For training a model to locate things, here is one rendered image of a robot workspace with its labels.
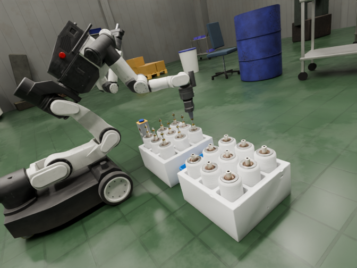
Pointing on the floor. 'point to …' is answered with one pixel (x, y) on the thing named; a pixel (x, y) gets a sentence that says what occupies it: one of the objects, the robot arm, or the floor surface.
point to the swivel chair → (215, 34)
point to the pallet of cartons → (138, 68)
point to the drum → (259, 43)
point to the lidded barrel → (189, 60)
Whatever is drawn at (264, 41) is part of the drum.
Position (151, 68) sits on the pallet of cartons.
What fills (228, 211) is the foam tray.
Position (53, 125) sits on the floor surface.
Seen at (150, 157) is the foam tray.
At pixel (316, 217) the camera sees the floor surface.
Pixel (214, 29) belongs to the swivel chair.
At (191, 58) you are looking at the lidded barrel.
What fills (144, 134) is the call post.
